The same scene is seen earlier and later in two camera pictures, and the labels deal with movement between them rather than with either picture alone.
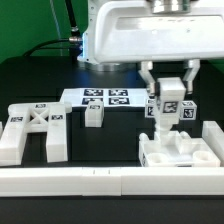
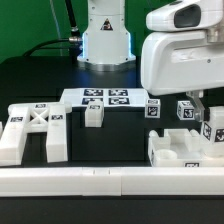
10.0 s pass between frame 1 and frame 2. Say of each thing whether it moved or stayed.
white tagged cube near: stayed
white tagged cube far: stayed
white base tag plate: stayed
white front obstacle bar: stayed
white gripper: moved
